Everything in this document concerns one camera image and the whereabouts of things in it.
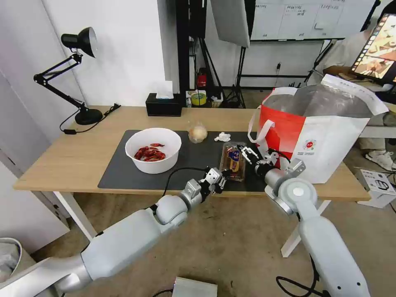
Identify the person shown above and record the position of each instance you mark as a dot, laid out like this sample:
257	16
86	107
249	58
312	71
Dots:
343	52

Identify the wooden table with white legs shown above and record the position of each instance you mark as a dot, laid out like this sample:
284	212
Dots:
62	154

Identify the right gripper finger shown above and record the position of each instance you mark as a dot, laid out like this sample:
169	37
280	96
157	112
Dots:
247	158
251	151

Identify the yellow green tape roll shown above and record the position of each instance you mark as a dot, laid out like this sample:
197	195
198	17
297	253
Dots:
198	99

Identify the red canister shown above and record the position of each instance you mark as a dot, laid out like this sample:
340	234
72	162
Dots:
202	79

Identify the red white takeout bag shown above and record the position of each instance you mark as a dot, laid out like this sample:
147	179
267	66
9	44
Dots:
318	136

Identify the white tissue sheet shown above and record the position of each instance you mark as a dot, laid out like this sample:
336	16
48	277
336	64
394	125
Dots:
164	90

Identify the clear plastic snack box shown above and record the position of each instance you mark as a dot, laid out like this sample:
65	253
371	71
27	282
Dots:
233	161

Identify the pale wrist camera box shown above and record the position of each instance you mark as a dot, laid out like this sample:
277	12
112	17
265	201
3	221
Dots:
213	175
273	157

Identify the crumpled white tissue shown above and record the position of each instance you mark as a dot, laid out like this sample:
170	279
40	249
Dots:
222	136

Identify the white waste bin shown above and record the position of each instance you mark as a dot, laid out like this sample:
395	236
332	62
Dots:
9	260

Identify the grey photo softbox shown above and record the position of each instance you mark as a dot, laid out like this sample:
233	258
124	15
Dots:
230	21

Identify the black metal rack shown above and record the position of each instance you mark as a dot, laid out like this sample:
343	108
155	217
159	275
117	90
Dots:
191	46

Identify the black table mat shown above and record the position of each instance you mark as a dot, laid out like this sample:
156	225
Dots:
117	173

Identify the red crayfish shells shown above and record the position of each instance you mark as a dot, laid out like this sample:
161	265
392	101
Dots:
149	152

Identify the whiteboard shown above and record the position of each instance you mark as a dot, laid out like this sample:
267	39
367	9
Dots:
297	18

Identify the computer monitor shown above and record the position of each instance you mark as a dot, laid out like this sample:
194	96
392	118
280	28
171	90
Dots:
377	49

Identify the black tissue box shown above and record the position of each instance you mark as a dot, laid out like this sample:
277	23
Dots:
162	106

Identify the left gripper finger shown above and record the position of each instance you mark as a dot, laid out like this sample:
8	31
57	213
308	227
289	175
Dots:
225	174
220	188

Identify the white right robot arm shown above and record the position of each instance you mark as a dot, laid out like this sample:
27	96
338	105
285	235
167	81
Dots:
321	244

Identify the clear plastic cup with bun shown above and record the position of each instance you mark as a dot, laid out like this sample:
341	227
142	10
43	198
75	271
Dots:
197	133

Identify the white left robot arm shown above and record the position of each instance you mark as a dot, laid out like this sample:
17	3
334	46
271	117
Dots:
123	244

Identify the black tripod stand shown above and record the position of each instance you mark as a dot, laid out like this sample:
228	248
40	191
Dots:
239	74

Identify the silver metal box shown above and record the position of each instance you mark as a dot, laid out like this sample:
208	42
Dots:
195	287

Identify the white round bowl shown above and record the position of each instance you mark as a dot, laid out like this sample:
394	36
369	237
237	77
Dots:
153	154

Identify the white cardboard box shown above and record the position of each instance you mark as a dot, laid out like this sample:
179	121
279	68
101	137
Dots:
377	187

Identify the black desk lamp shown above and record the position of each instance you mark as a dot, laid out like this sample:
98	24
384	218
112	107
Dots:
88	116

